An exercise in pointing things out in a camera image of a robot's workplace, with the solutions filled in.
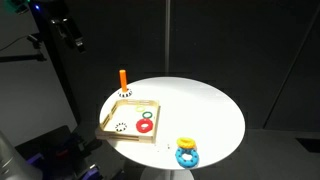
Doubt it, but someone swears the thin dark green ring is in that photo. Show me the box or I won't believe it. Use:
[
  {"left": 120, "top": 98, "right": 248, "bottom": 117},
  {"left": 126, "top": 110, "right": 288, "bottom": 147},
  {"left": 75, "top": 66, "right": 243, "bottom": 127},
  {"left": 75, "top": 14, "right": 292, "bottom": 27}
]
[{"left": 141, "top": 111, "right": 154, "bottom": 120}]

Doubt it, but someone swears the grey robot base link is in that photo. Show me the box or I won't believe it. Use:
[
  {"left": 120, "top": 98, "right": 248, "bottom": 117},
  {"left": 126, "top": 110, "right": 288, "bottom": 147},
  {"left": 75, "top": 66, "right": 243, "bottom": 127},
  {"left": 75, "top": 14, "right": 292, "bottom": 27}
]
[{"left": 0, "top": 129, "right": 43, "bottom": 180}]

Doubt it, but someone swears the thin grey vertical pole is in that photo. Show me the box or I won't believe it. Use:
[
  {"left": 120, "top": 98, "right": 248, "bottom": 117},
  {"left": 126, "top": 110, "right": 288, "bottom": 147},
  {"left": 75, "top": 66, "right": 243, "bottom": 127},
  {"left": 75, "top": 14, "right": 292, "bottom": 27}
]
[{"left": 164, "top": 0, "right": 172, "bottom": 77}]

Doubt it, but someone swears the thin yellow-green ring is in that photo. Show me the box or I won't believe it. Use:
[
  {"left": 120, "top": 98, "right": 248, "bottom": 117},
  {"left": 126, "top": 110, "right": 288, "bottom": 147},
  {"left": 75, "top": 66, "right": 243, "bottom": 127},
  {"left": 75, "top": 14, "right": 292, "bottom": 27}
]
[{"left": 134, "top": 104, "right": 147, "bottom": 113}]

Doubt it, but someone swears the clear ring with coloured beads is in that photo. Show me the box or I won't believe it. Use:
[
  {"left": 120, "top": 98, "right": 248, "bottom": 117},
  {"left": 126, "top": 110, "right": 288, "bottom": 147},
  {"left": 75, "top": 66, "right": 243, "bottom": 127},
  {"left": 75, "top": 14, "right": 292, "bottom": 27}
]
[{"left": 155, "top": 141, "right": 174, "bottom": 154}]

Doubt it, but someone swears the black equipment box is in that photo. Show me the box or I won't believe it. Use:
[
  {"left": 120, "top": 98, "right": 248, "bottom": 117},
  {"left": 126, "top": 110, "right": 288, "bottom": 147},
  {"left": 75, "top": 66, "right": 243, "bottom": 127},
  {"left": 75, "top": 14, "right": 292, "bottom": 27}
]
[{"left": 14, "top": 124, "right": 104, "bottom": 180}]

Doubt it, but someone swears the blue studded ring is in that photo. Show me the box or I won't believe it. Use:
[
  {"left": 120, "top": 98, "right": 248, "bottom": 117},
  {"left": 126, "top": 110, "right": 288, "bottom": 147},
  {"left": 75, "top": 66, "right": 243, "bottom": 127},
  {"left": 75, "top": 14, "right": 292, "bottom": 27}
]
[{"left": 175, "top": 146, "right": 200, "bottom": 169}]

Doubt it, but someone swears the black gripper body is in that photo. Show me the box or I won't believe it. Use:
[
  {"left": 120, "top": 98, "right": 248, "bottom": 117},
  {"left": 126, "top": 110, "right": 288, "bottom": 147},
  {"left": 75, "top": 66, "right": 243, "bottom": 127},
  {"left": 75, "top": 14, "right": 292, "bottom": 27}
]
[{"left": 49, "top": 16, "right": 85, "bottom": 48}]

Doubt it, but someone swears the black clamp on stand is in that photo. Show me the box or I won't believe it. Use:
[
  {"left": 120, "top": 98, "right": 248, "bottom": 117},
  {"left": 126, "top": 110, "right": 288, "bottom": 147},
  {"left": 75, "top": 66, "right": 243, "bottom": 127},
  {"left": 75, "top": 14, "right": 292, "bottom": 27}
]
[{"left": 26, "top": 33, "right": 44, "bottom": 50}]

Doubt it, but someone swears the white table pedestal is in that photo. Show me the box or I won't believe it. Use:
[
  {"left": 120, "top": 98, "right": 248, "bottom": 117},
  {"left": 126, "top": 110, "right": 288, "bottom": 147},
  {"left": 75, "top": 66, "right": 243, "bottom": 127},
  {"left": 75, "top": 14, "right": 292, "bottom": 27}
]
[{"left": 139, "top": 166, "right": 195, "bottom": 180}]

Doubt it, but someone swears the orange peg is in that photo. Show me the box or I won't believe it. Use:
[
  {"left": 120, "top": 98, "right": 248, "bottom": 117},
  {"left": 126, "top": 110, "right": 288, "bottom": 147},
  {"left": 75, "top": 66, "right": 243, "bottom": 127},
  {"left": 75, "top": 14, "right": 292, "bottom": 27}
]
[{"left": 119, "top": 69, "right": 128, "bottom": 93}]

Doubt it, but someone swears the yellow-orange studded ring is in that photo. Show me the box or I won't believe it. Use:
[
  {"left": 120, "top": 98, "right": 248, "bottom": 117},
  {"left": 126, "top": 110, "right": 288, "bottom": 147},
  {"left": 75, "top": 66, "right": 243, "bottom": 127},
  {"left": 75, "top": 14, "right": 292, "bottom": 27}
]
[{"left": 176, "top": 136, "right": 197, "bottom": 150}]

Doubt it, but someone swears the wooden tray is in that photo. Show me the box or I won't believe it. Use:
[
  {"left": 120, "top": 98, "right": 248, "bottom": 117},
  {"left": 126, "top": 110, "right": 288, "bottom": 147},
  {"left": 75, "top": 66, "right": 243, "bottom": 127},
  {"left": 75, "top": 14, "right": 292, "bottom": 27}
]
[{"left": 94, "top": 98, "right": 161, "bottom": 144}]

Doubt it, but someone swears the red ring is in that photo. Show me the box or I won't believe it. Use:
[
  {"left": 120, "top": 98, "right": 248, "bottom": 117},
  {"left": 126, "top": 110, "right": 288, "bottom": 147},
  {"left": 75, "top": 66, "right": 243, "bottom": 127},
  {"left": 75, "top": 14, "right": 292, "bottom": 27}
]
[{"left": 135, "top": 118, "right": 155, "bottom": 134}]

